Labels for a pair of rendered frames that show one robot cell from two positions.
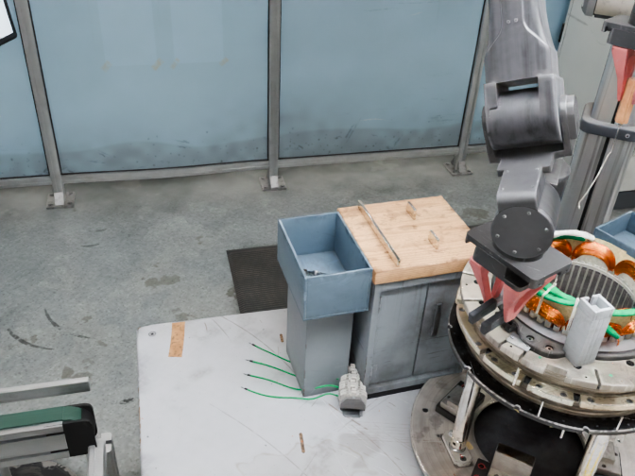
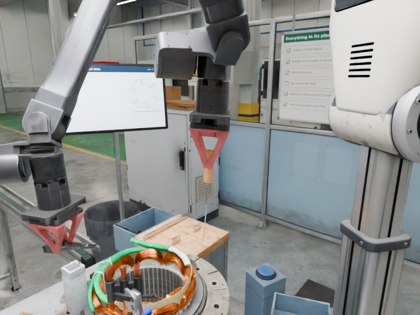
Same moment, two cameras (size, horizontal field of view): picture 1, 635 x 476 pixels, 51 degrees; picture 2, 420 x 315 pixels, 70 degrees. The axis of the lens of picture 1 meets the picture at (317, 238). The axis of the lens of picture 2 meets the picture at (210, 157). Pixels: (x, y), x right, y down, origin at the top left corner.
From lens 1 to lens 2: 1.02 m
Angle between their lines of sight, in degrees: 53
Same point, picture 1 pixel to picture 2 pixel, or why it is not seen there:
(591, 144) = (344, 243)
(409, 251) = (161, 239)
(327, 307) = (122, 247)
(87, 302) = (230, 265)
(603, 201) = (354, 300)
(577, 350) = (67, 298)
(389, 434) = not seen: outside the picture
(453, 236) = (191, 245)
